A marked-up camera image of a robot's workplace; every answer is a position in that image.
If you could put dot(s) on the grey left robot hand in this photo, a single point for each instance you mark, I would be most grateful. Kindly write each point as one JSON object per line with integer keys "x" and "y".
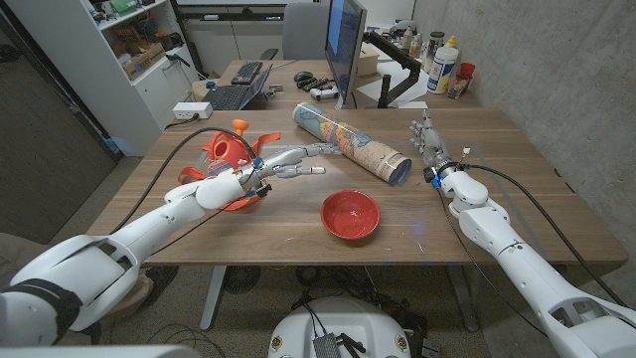
{"x": 283, "y": 161}

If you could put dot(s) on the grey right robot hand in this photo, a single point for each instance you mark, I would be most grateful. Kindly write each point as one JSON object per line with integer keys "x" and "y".
{"x": 434, "y": 146}

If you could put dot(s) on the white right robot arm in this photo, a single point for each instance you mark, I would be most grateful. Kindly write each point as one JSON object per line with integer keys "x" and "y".
{"x": 522, "y": 268}

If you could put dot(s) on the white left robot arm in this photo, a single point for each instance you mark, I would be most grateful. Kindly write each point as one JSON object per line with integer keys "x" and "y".
{"x": 149, "y": 229}

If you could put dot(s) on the orange plastic watering can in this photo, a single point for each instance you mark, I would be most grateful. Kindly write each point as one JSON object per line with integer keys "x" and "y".
{"x": 223, "y": 148}

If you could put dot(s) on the rolled paper map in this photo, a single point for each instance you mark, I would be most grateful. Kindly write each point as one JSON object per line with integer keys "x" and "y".
{"x": 348, "y": 141}

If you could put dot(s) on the red bowl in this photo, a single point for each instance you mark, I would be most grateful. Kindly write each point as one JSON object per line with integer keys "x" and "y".
{"x": 350, "y": 219}

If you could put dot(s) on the clear glass cup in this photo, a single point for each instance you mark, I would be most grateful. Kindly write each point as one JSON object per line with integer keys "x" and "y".
{"x": 456, "y": 87}

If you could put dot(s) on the white wipes canister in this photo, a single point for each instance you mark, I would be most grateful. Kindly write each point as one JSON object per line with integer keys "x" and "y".
{"x": 441, "y": 69}

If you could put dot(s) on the white game controller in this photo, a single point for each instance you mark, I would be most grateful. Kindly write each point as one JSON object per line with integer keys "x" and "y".
{"x": 324, "y": 93}

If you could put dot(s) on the white paper sheet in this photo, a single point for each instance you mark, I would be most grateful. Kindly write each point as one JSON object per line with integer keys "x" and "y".
{"x": 397, "y": 74}

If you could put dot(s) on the black open laptop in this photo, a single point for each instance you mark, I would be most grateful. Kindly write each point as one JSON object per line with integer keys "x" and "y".
{"x": 228, "y": 97}

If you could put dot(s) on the black remote control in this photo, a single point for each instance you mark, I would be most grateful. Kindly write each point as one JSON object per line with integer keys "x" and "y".
{"x": 315, "y": 83}

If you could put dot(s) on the black computer mouse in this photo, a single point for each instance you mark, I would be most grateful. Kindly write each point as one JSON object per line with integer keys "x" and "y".
{"x": 303, "y": 76}

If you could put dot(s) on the black keyboard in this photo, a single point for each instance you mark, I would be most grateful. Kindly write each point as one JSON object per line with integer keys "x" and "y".
{"x": 247, "y": 72}

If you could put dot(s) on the dark lid jar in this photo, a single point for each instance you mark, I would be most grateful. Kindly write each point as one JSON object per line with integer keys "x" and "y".
{"x": 433, "y": 47}

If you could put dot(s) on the white power strip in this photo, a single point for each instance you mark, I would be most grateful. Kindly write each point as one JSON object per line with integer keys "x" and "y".
{"x": 191, "y": 110}

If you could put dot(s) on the yellow cap bottle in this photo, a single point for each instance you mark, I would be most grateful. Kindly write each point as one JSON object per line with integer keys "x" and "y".
{"x": 451, "y": 42}

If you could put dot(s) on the light wooden box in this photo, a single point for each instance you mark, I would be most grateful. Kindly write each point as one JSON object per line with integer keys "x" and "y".
{"x": 368, "y": 59}

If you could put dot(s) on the black round floor fan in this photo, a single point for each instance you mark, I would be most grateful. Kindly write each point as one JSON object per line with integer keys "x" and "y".
{"x": 241, "y": 279}

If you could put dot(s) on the black computer monitor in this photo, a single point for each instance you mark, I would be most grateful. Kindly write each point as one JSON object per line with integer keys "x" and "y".
{"x": 343, "y": 45}

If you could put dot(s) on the grey office chair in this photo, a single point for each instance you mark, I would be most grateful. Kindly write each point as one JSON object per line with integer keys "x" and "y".
{"x": 305, "y": 30}

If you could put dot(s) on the grey table leg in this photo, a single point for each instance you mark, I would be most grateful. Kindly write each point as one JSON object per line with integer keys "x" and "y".
{"x": 212, "y": 298}
{"x": 463, "y": 298}

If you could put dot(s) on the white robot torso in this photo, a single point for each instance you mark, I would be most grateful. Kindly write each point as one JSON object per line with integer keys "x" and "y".
{"x": 348, "y": 318}

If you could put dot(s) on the dark shoe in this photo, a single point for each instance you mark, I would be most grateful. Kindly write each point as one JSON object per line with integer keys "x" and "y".
{"x": 161, "y": 281}

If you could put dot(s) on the cardboard box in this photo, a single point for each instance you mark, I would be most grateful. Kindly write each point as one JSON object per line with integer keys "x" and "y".
{"x": 141, "y": 59}

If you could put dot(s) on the white shelf cabinet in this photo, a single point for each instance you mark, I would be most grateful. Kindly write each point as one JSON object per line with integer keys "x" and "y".
{"x": 99, "y": 84}

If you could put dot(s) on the person's leg beige trousers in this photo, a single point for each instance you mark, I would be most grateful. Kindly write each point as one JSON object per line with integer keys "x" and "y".
{"x": 15, "y": 248}

